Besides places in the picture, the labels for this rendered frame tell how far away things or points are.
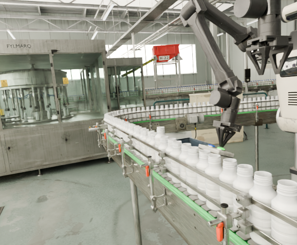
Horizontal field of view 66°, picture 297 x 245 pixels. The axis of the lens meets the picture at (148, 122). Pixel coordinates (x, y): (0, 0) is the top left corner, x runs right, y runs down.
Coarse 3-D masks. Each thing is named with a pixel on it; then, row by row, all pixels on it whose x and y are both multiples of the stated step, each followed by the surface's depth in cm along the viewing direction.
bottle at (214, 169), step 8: (208, 160) 68; (216, 160) 67; (208, 168) 68; (216, 168) 67; (216, 176) 66; (208, 184) 68; (216, 184) 67; (208, 192) 69; (216, 192) 67; (216, 200) 68; (216, 208) 68
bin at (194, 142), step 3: (183, 138) 191; (186, 138) 192; (189, 138) 193; (192, 138) 189; (183, 141) 191; (186, 141) 193; (189, 141) 194; (192, 141) 189; (195, 141) 185; (198, 141) 181; (201, 141) 177; (192, 144) 190; (195, 144) 186; (198, 144) 182; (204, 144) 173; (207, 144) 170
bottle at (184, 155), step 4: (184, 144) 87; (188, 144) 86; (184, 148) 84; (184, 152) 84; (180, 156) 85; (184, 156) 84; (184, 160) 83; (180, 164) 85; (180, 168) 85; (184, 168) 84; (180, 172) 86; (184, 172) 84; (180, 176) 86; (184, 176) 84; (184, 184) 85
